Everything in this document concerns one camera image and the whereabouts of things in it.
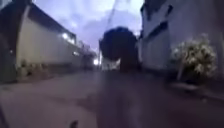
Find dark asphalt road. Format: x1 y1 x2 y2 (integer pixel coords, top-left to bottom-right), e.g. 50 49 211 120
0 69 224 128

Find pale flowering bush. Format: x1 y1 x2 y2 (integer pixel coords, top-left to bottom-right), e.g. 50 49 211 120
171 33 218 84

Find overhead wires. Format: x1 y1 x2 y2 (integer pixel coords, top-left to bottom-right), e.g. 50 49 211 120
103 0 122 32

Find long pale wall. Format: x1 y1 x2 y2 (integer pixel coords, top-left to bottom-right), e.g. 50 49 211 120
0 1 98 83

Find grey building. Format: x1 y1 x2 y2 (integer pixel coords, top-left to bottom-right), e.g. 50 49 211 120
137 0 224 80

